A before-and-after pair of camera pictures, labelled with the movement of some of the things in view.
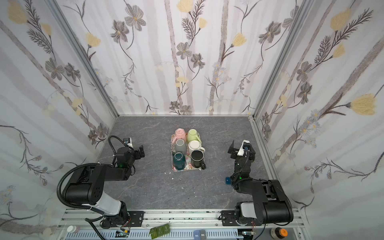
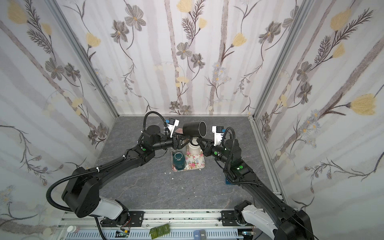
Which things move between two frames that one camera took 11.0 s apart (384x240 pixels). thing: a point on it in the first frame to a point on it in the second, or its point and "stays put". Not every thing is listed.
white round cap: (71, 228) stays put
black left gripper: (139, 151) to (175, 142)
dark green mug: (179, 161) stays put
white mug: (195, 145) stays put
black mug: (197, 159) to (195, 129)
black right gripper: (237, 151) to (205, 147)
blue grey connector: (199, 234) stays put
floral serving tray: (189, 166) stays put
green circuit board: (160, 231) stays put
